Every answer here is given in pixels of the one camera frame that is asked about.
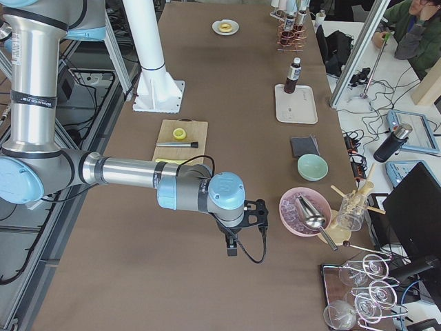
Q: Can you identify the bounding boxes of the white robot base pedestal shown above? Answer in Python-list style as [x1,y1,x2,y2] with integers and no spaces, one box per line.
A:
[123,0,185,114]

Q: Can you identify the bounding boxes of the grey folded cloth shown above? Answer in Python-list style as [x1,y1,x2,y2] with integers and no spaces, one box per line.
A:
[290,135,320,158]

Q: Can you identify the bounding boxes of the clear glass mug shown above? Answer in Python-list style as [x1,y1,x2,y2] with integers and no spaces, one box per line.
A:
[336,193,367,231]

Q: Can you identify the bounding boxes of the aluminium frame post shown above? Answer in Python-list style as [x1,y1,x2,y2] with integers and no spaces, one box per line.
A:
[329,0,390,109]

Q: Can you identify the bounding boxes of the half lemon slice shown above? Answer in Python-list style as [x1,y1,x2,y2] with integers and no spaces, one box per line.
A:
[172,128,187,141]

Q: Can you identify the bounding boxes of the mint green bowl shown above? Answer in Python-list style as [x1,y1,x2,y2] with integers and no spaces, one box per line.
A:
[297,154,329,181]

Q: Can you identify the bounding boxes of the black thermos bottle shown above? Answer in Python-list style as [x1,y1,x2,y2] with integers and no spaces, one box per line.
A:
[373,123,413,163]

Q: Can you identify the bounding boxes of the wooden cutting board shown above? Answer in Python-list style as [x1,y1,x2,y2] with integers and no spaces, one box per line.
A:
[152,119,208,163]

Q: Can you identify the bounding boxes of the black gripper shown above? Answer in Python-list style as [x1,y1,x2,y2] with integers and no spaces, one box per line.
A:
[216,219,242,257]

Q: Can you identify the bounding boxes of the wooden mug tree stand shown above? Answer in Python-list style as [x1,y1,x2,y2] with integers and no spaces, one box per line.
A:
[327,163,385,246]

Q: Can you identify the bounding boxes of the dark drink bottle on tray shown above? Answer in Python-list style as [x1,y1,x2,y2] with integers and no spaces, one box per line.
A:
[283,57,301,94]

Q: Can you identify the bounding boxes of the pink ice bowl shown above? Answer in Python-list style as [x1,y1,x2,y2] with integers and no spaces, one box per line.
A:
[279,187,331,237]

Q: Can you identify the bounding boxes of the yellow plastic knife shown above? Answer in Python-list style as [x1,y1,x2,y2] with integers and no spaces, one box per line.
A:
[154,158,187,165]

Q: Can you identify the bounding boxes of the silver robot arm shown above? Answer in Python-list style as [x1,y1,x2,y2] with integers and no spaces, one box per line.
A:
[1,1,247,256]

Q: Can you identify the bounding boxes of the white round plate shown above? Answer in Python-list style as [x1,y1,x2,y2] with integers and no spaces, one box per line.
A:
[212,19,239,36]

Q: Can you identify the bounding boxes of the seated person green jacket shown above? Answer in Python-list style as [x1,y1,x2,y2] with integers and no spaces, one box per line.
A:
[372,0,440,79]

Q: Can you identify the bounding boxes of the glazed donut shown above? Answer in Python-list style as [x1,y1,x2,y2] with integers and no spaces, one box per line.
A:
[218,23,233,33]

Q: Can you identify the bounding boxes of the bottle in rack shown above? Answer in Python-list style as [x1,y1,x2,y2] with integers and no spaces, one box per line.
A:
[293,10,307,38]

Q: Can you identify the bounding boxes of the blue teach pendant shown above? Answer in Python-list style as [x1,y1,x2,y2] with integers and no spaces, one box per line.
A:
[387,110,440,154]
[385,160,427,188]

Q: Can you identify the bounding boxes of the cream rabbit tray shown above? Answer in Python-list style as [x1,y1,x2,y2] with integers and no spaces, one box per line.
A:
[274,84,318,125]

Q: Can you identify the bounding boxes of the black monitor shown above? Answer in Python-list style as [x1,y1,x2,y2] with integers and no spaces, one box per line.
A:
[383,162,440,294]

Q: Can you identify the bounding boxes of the steel ice scoop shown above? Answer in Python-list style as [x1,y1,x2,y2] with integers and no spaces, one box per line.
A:
[297,195,338,251]

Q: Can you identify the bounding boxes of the steel muddler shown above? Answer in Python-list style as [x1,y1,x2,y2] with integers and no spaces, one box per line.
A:
[156,141,199,148]

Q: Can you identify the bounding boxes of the copper wire bottle rack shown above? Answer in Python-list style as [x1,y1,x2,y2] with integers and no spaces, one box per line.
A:
[276,23,307,52]

